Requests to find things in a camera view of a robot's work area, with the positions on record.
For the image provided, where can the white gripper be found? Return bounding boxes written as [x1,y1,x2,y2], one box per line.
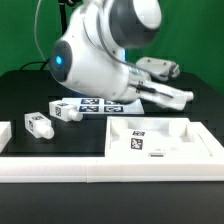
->
[135,81,188,110]

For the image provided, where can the white square tabletop part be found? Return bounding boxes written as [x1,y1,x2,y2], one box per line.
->
[105,117,224,160]

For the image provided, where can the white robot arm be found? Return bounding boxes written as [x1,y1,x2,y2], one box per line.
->
[50,0,193,110]

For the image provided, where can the white U-shaped fence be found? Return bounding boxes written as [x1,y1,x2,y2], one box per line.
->
[0,122,224,183]

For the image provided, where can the white sheet with markers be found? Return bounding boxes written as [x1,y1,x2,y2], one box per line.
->
[62,98,144,114]

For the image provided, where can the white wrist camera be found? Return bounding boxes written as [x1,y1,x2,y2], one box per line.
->
[136,57,180,80]

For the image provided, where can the black cables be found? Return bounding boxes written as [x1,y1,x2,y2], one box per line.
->
[19,58,53,72]

